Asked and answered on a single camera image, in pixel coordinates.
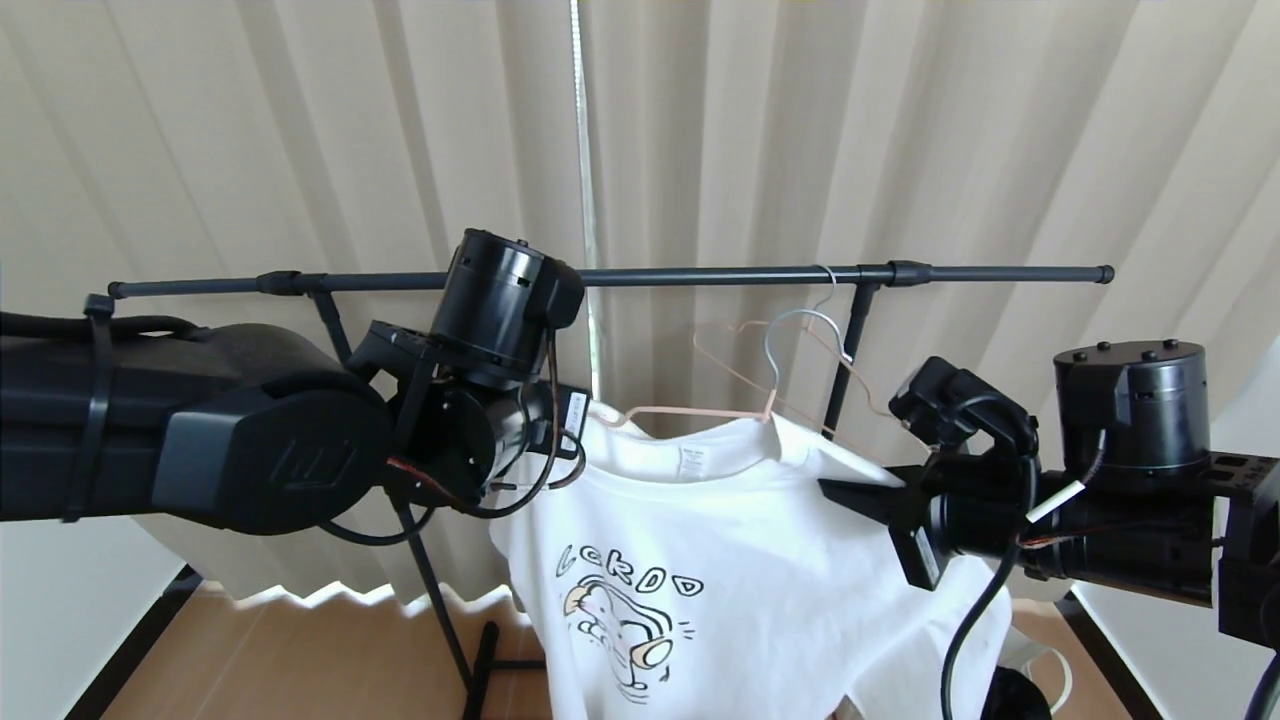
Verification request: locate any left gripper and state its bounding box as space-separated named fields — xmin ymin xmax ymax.
xmin=495 ymin=383 xmax=593 ymax=481

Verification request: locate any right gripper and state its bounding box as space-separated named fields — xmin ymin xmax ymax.
xmin=888 ymin=465 xmax=1051 ymax=591

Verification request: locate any pink clothes hanger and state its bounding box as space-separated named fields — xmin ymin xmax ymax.
xmin=692 ymin=263 xmax=896 ymax=441
xmin=600 ymin=308 xmax=856 ymax=433

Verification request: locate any black garment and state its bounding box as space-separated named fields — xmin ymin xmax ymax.
xmin=985 ymin=668 xmax=1053 ymax=720

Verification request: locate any white printed t-shirt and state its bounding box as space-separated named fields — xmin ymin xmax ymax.
xmin=488 ymin=400 xmax=1016 ymax=720

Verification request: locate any white laundry basket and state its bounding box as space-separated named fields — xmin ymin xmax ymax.
xmin=1005 ymin=643 xmax=1073 ymax=716

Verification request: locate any black clothes rack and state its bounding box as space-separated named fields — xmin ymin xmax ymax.
xmin=108 ymin=262 xmax=1116 ymax=720

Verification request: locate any beige curtain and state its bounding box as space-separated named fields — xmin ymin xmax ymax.
xmin=0 ymin=0 xmax=1280 ymax=611

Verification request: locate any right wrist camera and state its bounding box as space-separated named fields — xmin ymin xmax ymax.
xmin=888 ymin=357 xmax=1041 ymax=471

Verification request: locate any black cable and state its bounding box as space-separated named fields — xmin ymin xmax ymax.
xmin=940 ymin=390 xmax=1280 ymax=720
xmin=0 ymin=312 xmax=591 ymax=548

